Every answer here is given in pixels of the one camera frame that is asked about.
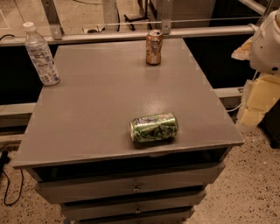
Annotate orange soda can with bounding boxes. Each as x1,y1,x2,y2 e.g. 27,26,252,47
146,30,163,65

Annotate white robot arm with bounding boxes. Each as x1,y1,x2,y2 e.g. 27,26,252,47
249,9,280,74

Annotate green soda can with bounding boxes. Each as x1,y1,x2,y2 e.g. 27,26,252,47
129,113,179,143

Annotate grey drawer cabinet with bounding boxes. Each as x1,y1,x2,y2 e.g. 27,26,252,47
13,38,243,224

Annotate clear plastic water bottle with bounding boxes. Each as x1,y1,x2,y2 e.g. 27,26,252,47
23,22,60,86

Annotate metal railing frame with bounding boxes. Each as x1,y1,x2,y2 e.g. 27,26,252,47
0,0,279,46

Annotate white cable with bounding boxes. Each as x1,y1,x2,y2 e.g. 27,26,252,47
226,102,243,114

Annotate black floor cable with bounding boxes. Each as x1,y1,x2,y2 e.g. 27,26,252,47
0,143,25,207

